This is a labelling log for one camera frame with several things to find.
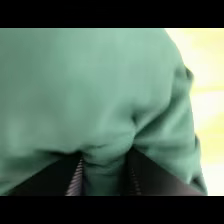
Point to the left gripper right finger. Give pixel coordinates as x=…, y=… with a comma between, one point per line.
x=150, y=181

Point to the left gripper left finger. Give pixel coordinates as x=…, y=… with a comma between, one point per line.
x=56, y=180

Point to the green T-shirt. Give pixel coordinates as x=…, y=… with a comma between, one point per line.
x=100, y=86

